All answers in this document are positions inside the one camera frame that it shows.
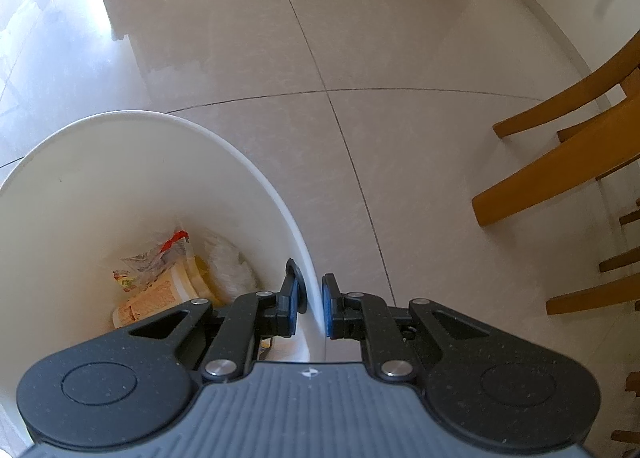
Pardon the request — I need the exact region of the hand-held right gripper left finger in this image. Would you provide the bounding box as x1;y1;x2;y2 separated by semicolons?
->
125;258;308;383

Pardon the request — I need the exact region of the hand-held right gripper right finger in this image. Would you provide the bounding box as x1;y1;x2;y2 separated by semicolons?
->
320;273;494;384

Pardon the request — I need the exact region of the clear plastic bag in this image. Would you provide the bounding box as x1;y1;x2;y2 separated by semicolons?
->
202;233;259;304

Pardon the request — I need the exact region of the yellow paper drink cup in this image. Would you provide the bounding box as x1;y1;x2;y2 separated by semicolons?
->
112;256;228;330

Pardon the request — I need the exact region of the clear wrapper with red strip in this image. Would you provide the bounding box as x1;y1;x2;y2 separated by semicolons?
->
112;228;193;292

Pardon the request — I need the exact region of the white plastic trash bin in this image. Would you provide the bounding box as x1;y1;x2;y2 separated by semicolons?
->
0;111;326;445

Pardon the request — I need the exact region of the wooden chair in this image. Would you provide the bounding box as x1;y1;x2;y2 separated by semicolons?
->
472;33;640;445

